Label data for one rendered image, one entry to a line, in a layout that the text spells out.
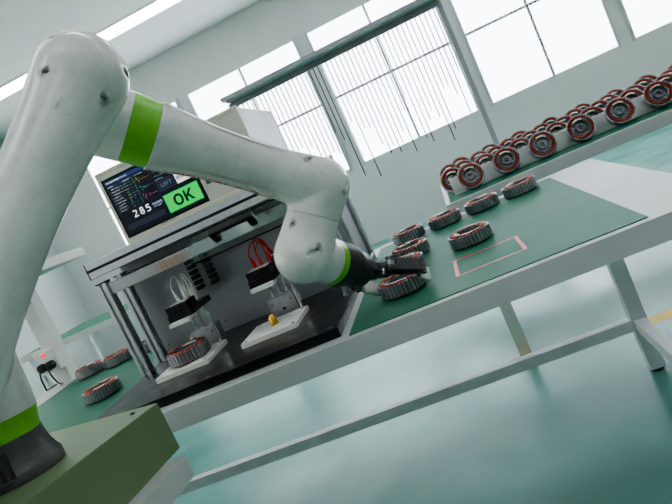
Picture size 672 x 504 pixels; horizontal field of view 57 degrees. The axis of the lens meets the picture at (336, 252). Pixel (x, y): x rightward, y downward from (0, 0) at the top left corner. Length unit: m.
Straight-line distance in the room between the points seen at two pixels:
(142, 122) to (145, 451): 0.52
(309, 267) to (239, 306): 0.76
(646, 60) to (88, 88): 7.70
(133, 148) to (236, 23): 7.27
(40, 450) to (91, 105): 0.49
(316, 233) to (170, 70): 7.47
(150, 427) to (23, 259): 0.39
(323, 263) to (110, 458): 0.46
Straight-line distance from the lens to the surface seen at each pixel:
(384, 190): 7.90
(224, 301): 1.86
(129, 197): 1.77
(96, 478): 1.00
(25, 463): 1.01
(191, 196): 1.70
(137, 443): 1.07
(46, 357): 2.65
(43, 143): 0.86
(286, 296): 1.66
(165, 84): 8.53
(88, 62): 0.88
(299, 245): 1.10
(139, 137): 1.04
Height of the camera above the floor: 1.07
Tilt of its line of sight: 7 degrees down
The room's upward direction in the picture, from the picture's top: 25 degrees counter-clockwise
